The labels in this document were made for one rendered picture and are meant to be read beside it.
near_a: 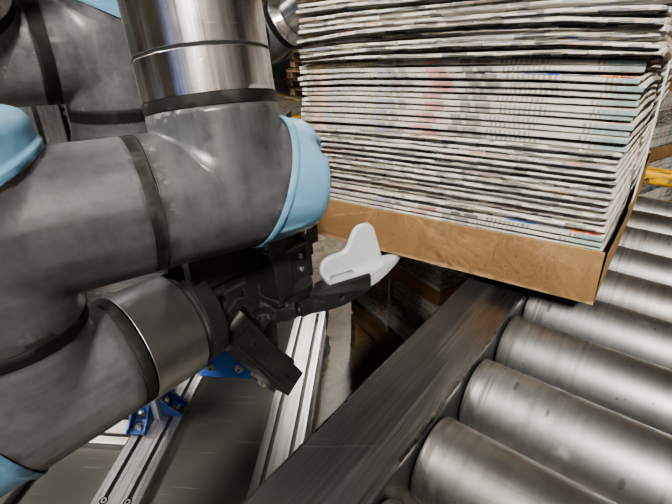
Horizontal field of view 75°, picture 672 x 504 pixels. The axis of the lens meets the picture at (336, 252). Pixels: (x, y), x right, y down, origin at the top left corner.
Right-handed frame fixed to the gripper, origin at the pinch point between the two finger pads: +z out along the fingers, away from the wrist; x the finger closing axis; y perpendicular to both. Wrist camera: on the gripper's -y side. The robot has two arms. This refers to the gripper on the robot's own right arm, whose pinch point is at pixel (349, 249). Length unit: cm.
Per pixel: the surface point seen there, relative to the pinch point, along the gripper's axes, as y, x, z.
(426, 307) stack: -43, 20, 57
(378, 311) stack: -54, 39, 64
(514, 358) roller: -2.3, -19.2, -5.6
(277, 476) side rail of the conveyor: -0.2, -13.4, -24.0
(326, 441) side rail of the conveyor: -0.3, -14.0, -20.9
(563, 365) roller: -1.8, -22.3, -5.2
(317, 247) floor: -71, 115, 121
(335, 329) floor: -75, 64, 72
